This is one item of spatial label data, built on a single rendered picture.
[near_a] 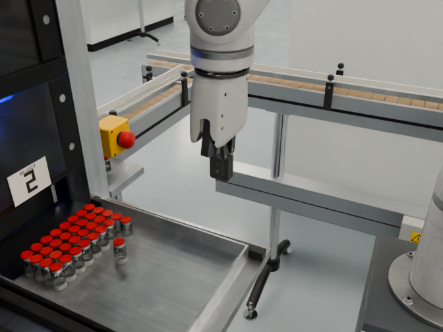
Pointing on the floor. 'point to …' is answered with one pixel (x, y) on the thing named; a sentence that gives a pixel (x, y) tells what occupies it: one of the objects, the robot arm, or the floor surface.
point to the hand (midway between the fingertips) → (221, 166)
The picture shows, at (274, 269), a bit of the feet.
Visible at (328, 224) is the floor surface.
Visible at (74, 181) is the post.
